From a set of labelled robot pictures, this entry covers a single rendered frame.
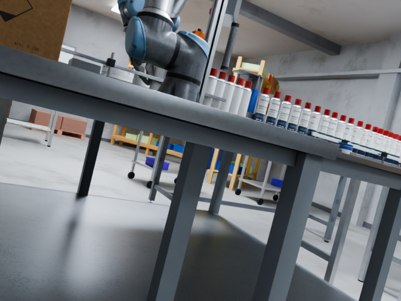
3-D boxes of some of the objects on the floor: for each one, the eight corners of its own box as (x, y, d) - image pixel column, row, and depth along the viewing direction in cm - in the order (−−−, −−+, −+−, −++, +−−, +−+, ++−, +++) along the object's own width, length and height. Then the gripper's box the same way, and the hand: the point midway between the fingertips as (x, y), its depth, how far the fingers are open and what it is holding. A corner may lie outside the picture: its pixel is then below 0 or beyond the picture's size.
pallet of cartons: (79, 137, 885) (83, 120, 883) (85, 141, 808) (89, 123, 807) (26, 125, 830) (30, 107, 828) (27, 129, 753) (31, 109, 751)
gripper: (141, 35, 161) (153, 83, 167) (122, 39, 157) (134, 88, 163) (147, 33, 153) (159, 82, 159) (127, 36, 150) (140, 88, 156)
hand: (148, 82), depth 158 cm, fingers closed, pressing on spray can
